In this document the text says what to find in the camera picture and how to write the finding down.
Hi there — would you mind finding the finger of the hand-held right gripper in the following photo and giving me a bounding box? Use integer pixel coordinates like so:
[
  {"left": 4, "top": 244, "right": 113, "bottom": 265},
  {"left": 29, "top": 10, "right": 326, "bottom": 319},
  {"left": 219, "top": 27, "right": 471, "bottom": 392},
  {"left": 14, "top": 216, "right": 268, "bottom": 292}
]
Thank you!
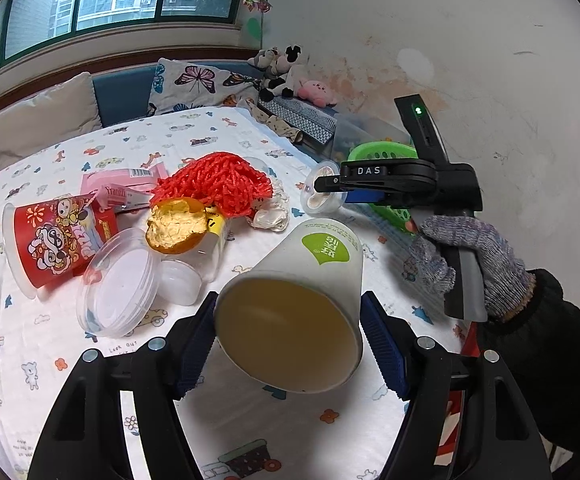
[{"left": 314, "top": 159, "right": 411, "bottom": 206}]

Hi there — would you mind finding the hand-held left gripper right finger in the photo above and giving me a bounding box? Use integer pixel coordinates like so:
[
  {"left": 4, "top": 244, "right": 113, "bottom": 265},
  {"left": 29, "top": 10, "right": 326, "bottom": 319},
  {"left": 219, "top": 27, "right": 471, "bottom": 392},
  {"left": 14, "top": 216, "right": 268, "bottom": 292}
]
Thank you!
[{"left": 360, "top": 290, "right": 555, "bottom": 480}]

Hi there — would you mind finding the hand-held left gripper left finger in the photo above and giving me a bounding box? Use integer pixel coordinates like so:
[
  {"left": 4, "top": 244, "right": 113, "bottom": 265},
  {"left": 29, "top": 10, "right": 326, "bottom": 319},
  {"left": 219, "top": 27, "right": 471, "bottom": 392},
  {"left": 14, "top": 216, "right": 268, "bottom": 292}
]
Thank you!
[{"left": 29, "top": 291, "right": 221, "bottom": 480}]

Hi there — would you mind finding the green plastic basket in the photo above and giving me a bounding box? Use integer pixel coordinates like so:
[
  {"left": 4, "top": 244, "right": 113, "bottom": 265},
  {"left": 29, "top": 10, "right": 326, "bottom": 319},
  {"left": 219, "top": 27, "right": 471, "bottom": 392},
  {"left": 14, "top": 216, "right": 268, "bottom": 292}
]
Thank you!
[{"left": 347, "top": 141, "right": 421, "bottom": 235}]

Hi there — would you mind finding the small clear plastic cup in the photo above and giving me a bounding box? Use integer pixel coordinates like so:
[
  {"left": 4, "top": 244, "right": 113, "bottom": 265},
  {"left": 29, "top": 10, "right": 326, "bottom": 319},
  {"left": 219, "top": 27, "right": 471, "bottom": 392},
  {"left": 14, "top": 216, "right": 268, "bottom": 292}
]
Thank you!
[{"left": 301, "top": 160, "right": 345, "bottom": 216}]

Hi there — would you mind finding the clear plastic jar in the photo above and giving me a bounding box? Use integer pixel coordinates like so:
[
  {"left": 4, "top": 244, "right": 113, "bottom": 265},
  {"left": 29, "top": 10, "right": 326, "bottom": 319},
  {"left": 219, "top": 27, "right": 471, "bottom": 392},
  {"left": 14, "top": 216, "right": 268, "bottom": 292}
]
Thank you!
[{"left": 157, "top": 217, "right": 228, "bottom": 306}]

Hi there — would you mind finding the white paper cup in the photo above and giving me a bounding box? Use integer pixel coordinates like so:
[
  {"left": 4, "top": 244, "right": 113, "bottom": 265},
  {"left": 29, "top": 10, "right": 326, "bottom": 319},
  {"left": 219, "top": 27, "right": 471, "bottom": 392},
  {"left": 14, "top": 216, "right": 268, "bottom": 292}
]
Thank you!
[{"left": 213, "top": 217, "right": 365, "bottom": 395}]

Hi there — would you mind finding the orange peel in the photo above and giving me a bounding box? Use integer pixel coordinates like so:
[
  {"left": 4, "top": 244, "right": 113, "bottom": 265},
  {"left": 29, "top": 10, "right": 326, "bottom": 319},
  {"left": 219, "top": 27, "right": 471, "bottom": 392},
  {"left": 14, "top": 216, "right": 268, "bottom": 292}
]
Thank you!
[{"left": 145, "top": 197, "right": 211, "bottom": 256}]

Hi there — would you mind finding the red mesh bag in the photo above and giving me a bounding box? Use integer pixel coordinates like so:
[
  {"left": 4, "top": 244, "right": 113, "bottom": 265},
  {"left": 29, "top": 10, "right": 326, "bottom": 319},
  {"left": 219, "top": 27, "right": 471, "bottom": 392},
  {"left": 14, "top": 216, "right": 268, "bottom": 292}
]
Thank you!
[{"left": 150, "top": 151, "right": 273, "bottom": 221}]

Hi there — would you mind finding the red printed snack cup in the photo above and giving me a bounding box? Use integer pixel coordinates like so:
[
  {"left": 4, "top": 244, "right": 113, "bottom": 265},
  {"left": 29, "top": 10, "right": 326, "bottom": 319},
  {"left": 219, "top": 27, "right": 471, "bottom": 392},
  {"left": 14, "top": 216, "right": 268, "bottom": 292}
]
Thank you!
[{"left": 2, "top": 194, "right": 121, "bottom": 300}]

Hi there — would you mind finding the person's right forearm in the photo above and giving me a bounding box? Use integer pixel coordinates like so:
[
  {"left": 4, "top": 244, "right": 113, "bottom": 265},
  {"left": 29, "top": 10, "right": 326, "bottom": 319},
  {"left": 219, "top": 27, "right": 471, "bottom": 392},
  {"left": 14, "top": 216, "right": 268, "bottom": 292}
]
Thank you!
[{"left": 474, "top": 269, "right": 580, "bottom": 461}]

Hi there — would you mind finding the person's right hand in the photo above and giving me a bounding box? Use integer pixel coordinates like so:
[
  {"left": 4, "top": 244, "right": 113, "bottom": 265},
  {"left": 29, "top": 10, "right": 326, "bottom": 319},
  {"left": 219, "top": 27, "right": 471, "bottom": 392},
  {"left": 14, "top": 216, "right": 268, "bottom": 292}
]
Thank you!
[{"left": 410, "top": 214, "right": 535, "bottom": 322}]

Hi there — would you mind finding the clear storage box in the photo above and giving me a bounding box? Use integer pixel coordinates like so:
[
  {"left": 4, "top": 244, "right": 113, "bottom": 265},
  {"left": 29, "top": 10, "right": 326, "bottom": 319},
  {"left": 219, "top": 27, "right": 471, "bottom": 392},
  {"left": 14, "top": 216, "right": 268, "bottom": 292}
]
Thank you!
[{"left": 330, "top": 112, "right": 411, "bottom": 161}]

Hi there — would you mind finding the grey striped cloth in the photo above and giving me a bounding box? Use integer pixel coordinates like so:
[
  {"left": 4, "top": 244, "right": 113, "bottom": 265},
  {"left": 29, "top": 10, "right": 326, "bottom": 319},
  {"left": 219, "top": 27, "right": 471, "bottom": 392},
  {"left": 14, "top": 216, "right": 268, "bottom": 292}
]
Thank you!
[{"left": 257, "top": 95, "right": 338, "bottom": 143}]

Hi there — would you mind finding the clear round plastic lid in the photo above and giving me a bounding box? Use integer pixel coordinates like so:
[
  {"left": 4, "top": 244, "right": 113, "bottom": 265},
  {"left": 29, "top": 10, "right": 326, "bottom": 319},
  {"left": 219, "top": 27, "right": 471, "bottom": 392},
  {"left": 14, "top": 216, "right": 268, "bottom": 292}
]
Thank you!
[{"left": 76, "top": 227, "right": 159, "bottom": 338}]

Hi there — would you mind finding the pink plush toy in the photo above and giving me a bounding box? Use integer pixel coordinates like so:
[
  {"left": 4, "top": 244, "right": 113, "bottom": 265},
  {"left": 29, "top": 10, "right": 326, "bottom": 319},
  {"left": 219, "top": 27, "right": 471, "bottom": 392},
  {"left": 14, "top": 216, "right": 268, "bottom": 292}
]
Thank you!
[{"left": 296, "top": 79, "right": 338, "bottom": 107}]

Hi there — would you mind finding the beige printed garment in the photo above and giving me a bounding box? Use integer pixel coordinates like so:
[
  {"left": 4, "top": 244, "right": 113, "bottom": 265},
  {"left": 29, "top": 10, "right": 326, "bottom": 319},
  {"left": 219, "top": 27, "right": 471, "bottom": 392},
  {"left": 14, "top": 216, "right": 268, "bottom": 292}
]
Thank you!
[{"left": 262, "top": 112, "right": 303, "bottom": 141}]

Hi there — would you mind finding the crumpled white wrapper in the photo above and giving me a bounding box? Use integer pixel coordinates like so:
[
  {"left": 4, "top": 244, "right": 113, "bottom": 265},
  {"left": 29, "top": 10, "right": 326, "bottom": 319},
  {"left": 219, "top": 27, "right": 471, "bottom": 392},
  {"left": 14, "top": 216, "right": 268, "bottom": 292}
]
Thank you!
[{"left": 250, "top": 180, "right": 291, "bottom": 233}]

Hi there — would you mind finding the black white cow plush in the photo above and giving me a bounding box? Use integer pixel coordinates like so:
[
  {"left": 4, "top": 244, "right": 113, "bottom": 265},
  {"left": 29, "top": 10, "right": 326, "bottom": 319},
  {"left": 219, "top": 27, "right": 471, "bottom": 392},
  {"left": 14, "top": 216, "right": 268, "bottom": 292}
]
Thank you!
[
  {"left": 260, "top": 72, "right": 295, "bottom": 102},
  {"left": 249, "top": 46, "right": 311, "bottom": 80}
]

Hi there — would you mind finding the pink white small packet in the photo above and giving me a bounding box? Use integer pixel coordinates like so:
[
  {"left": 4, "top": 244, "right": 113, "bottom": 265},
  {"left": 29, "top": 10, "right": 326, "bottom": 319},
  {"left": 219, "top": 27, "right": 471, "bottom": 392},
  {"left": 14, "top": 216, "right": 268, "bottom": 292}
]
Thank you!
[{"left": 92, "top": 184, "right": 151, "bottom": 213}]

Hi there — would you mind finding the pink wrapper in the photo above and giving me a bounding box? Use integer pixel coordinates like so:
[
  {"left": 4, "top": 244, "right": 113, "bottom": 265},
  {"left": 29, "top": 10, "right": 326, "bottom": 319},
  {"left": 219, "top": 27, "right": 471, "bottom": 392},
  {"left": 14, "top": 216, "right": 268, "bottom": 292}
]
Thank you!
[{"left": 81, "top": 162, "right": 168, "bottom": 211}]

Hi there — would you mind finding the butterfly print pillow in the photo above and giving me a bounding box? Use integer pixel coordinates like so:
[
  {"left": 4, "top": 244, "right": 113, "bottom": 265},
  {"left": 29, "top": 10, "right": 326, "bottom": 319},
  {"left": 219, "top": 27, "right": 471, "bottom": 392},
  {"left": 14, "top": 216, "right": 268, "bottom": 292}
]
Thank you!
[{"left": 147, "top": 57, "right": 265, "bottom": 116}]

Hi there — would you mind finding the blue backrest cushion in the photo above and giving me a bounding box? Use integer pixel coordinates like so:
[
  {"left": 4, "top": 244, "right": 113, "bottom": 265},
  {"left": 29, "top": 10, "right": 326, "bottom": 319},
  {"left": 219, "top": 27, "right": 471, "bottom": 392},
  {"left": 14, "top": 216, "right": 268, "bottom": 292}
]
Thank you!
[{"left": 92, "top": 62, "right": 163, "bottom": 128}]

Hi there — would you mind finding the beige pillow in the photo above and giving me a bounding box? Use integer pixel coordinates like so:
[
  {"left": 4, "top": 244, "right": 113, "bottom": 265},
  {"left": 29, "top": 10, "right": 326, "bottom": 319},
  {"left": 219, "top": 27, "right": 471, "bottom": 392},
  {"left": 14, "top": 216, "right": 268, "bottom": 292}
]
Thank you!
[{"left": 0, "top": 72, "right": 102, "bottom": 171}]

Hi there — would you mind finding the flower wall sticker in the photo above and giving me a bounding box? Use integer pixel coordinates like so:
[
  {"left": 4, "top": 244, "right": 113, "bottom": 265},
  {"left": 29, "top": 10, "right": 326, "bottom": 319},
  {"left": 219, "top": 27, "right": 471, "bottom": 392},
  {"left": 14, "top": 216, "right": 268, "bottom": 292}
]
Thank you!
[{"left": 242, "top": 0, "right": 273, "bottom": 36}]

